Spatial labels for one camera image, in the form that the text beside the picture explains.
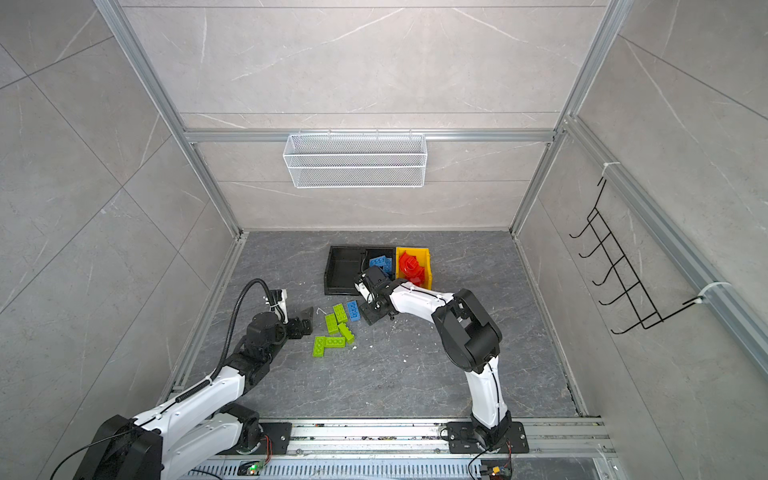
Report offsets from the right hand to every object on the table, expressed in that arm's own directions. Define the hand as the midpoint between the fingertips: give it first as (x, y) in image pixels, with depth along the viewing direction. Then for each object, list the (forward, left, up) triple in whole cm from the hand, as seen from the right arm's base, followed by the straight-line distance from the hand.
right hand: (373, 307), depth 97 cm
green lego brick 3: (-13, +16, 0) cm, 21 cm away
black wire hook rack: (-22, -57, +33) cm, 70 cm away
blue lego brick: (-1, +6, 0) cm, 6 cm away
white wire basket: (+40, +5, +29) cm, 50 cm away
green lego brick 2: (-6, +13, +1) cm, 14 cm away
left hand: (-4, +22, +11) cm, 25 cm away
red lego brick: (+12, -13, +5) cm, 18 cm away
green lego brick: (-2, +11, +1) cm, 11 cm away
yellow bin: (+17, -18, +5) cm, 25 cm away
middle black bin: (+21, 0, +4) cm, 21 cm away
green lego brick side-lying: (-10, +8, +2) cm, 13 cm away
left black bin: (+19, +12, -2) cm, 22 cm away
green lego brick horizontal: (-11, +11, -1) cm, 16 cm away
